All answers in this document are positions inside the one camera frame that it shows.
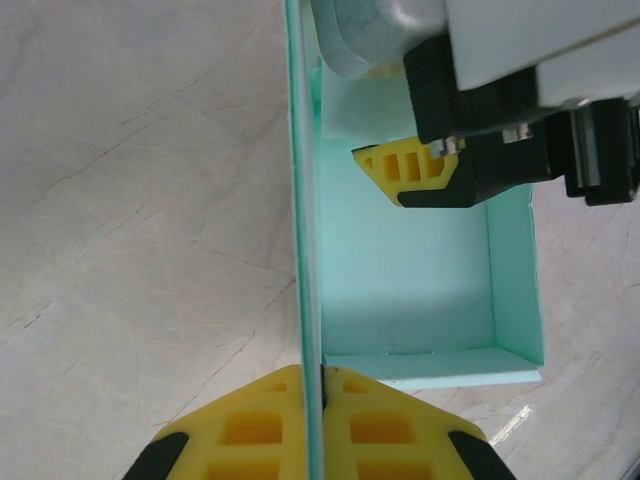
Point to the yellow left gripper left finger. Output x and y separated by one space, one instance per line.
250 435

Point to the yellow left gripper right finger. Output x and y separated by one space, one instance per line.
380 435

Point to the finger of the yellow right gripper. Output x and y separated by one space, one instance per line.
387 71
395 180

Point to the mint green paper box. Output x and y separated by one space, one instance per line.
400 275

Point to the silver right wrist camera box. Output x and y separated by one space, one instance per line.
370 30

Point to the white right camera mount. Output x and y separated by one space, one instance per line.
525 45

